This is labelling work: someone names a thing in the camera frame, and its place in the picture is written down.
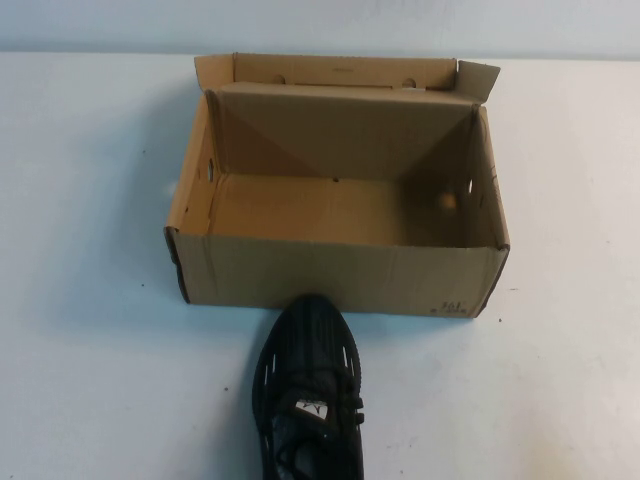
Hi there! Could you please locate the black mesh sneaker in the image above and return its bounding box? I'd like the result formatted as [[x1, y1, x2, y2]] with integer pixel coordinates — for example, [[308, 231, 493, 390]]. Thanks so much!
[[251, 293, 375, 480]]

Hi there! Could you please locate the brown cardboard shoe box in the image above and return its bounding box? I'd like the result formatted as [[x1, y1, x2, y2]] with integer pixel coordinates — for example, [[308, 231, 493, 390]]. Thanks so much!
[[163, 52, 512, 319]]

